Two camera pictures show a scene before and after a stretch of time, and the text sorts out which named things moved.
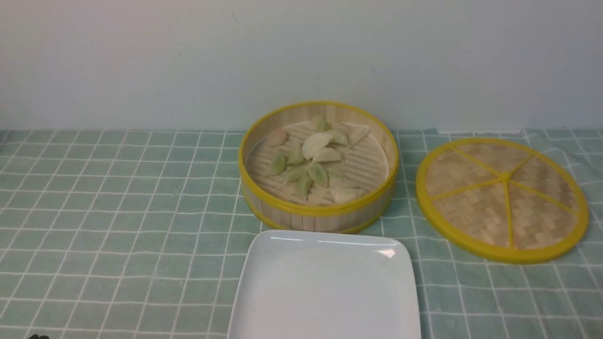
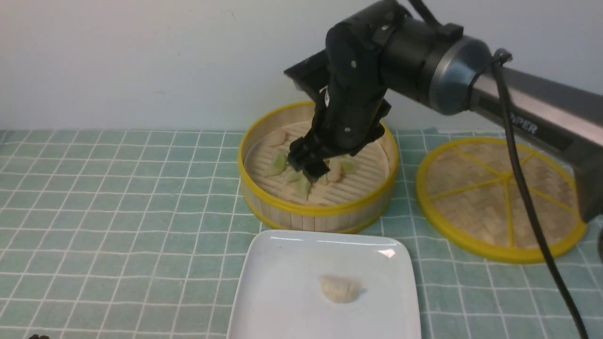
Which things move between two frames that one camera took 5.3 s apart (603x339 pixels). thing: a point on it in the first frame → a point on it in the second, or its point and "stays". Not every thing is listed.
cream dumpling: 341,195 → 340,289
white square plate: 325,284 stays
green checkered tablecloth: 137,234 stays
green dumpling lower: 305,186 stays
